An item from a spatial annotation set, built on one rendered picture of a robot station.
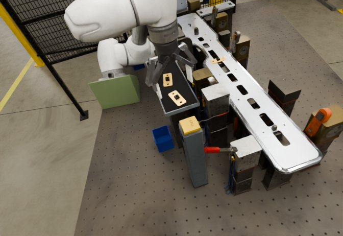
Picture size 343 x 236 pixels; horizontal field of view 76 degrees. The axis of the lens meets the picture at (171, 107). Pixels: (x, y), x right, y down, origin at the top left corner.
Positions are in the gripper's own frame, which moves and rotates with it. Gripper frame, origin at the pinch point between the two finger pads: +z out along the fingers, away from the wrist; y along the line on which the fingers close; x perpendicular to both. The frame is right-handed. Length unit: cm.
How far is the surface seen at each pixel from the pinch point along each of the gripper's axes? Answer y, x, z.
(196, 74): 19.1, 15.3, 14.6
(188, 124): -3.8, -13.7, 6.6
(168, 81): 2.3, 11.0, 6.3
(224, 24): 72, 58, 25
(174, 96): -0.8, 0.6, 5.6
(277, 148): 22.5, -32.6, 22.6
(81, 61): -31, 274, 123
